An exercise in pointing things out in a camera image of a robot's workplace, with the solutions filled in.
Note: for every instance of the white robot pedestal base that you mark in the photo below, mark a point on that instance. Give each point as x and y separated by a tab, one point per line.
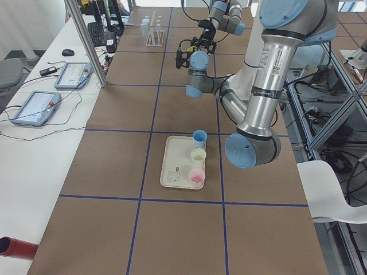
243	81

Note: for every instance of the black computer mouse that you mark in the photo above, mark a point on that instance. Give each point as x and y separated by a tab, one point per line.
67	52

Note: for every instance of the teach pendant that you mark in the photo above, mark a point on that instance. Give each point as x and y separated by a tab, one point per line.
74	75
37	109

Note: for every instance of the grey plastic cup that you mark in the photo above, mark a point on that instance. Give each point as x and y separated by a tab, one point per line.
144	28

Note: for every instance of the white wire cup rack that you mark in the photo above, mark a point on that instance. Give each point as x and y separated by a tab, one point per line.
155	34

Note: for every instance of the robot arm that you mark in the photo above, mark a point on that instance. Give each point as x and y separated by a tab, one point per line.
223	16
287	25

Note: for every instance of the yellow plastic cup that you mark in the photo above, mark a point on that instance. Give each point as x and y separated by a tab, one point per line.
192	49

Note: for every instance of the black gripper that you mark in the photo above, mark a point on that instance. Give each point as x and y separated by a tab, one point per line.
205	40
191	48

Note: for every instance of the red fire extinguisher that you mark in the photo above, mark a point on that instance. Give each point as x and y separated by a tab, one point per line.
15	248

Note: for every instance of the pink plastic cup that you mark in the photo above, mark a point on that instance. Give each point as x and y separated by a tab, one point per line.
197	176

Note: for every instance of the cream serving tray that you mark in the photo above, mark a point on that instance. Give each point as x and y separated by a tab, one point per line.
177	163

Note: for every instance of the pale green plastic cup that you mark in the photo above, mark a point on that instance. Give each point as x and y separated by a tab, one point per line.
198	156

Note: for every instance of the light blue cup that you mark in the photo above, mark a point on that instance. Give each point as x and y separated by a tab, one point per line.
146	21
199	138

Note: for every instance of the aluminium frame post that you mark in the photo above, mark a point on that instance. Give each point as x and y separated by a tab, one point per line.
86	41

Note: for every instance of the teach pendant near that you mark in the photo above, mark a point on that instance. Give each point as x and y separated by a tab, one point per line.
37	109

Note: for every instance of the teach pendant far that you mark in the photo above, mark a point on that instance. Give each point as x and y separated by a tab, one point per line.
74	75

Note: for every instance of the black keyboard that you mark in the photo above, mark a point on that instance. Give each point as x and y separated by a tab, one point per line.
97	34

